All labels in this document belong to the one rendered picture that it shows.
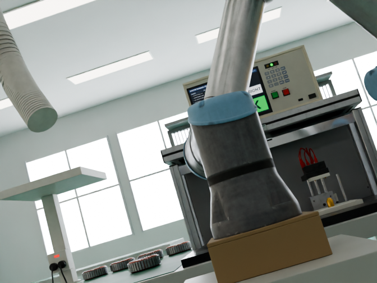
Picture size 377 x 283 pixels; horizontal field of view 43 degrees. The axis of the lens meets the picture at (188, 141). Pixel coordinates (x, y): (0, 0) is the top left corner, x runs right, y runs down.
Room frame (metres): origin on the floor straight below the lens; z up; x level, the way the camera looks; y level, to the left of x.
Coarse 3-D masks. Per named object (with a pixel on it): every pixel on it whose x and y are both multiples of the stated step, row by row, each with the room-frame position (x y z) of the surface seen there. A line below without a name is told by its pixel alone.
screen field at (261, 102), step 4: (264, 96) 1.57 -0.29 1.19; (256, 100) 1.57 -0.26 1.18; (260, 100) 1.57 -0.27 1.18; (264, 100) 1.57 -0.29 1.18; (256, 104) 1.57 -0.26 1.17; (260, 104) 1.57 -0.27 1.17; (264, 104) 1.57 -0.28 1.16; (260, 108) 1.57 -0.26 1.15; (264, 108) 1.57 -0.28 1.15; (268, 108) 1.57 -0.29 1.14
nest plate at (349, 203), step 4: (348, 200) 1.48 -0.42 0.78; (352, 200) 1.41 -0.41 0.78; (356, 200) 1.35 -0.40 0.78; (360, 200) 1.35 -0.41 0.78; (336, 204) 1.47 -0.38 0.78; (340, 204) 1.39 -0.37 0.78; (344, 204) 1.36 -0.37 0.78; (348, 204) 1.36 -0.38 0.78; (352, 204) 1.35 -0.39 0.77; (356, 204) 1.35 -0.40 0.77; (324, 208) 1.44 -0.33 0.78; (328, 208) 1.37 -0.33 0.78; (332, 208) 1.36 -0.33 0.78; (336, 208) 1.36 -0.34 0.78; (340, 208) 1.36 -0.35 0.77; (320, 212) 1.36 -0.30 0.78; (324, 212) 1.36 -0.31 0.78; (328, 212) 1.36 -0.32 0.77
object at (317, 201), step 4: (328, 192) 1.55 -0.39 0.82; (332, 192) 1.55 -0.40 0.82; (312, 196) 1.57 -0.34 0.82; (316, 196) 1.55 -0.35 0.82; (320, 196) 1.55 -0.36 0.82; (324, 196) 1.55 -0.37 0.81; (328, 196) 1.55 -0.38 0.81; (332, 196) 1.55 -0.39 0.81; (312, 200) 1.56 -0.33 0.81; (316, 200) 1.55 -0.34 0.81; (320, 200) 1.55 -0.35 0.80; (324, 200) 1.55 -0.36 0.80; (312, 204) 1.56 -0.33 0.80; (316, 204) 1.55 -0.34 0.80; (320, 204) 1.55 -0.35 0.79; (324, 204) 1.55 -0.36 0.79; (312, 208) 1.57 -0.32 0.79; (316, 208) 1.55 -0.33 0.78; (320, 208) 1.55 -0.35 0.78
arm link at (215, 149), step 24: (216, 96) 0.75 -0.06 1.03; (240, 96) 0.75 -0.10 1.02; (192, 120) 0.77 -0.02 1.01; (216, 120) 0.74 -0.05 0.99; (240, 120) 0.74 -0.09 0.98; (192, 144) 0.83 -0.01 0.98; (216, 144) 0.75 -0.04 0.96; (240, 144) 0.74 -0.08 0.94; (264, 144) 0.77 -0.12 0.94; (216, 168) 0.76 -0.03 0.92
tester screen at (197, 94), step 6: (252, 72) 1.57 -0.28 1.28; (252, 78) 1.57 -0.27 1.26; (258, 78) 1.57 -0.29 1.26; (252, 84) 1.57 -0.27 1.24; (192, 90) 1.59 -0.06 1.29; (198, 90) 1.58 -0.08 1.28; (204, 90) 1.58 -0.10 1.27; (192, 96) 1.59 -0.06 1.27; (198, 96) 1.58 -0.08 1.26; (204, 96) 1.58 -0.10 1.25; (252, 96) 1.57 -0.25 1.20; (258, 96) 1.57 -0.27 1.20; (192, 102) 1.59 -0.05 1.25
